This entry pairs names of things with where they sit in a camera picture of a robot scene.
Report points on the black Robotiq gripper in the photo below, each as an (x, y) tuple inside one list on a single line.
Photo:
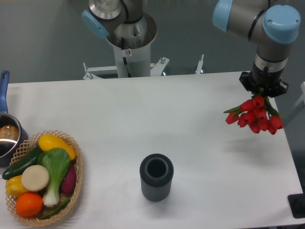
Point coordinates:
[(263, 82)]

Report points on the red tulip bouquet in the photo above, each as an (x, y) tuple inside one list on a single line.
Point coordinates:
[(257, 113)]

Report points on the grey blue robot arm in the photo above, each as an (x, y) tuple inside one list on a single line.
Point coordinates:
[(273, 28)]

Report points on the dark grey ribbed vase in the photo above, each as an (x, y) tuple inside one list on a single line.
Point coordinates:
[(156, 175)]

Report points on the black device at edge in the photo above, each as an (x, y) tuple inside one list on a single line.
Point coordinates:
[(297, 205)]

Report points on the purple sweet potato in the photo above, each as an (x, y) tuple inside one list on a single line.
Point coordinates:
[(69, 182)]

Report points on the green bok choy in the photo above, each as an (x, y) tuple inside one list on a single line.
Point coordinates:
[(57, 162)]

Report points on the yellow squash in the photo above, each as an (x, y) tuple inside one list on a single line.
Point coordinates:
[(47, 142)]

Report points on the green chili pepper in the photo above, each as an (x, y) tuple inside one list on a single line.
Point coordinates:
[(56, 210)]

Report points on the woven wicker basket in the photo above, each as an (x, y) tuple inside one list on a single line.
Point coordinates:
[(25, 148)]

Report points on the beige round bun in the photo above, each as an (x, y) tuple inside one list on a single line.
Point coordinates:
[(35, 178)]

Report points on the green cucumber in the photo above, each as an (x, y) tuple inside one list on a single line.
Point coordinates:
[(19, 167)]

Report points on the orange fruit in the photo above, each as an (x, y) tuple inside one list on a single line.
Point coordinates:
[(29, 204)]

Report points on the yellow bell pepper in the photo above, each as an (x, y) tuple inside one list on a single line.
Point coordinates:
[(14, 186)]

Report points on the white frame at right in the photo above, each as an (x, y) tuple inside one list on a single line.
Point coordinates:
[(296, 108)]

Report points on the white metal base frame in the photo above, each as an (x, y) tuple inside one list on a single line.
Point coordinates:
[(156, 69)]

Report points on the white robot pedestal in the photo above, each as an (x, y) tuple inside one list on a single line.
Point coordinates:
[(131, 44)]

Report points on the blue handled saucepan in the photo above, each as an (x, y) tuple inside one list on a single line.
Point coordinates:
[(12, 133)]

